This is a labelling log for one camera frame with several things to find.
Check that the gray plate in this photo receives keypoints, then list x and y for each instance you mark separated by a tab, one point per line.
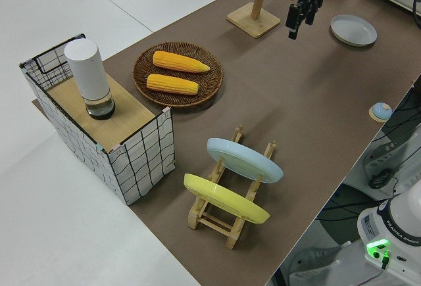
353	29

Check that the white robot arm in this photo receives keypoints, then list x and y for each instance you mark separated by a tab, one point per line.
404	207

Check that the light blue plate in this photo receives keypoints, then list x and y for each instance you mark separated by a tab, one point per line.
246	161

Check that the yellow plate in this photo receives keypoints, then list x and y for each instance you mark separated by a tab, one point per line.
227	199

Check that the wooden plate rack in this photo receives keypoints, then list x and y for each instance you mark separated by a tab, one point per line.
213	225

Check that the wooden mug tree stand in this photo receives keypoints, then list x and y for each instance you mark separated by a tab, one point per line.
255	23

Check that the brown table mat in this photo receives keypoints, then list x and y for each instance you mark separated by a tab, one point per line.
296	102

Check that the brown wicker basket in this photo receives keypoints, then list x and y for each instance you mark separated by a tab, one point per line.
210	92

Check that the yellow corn cob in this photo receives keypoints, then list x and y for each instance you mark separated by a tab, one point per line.
172	84
181	62

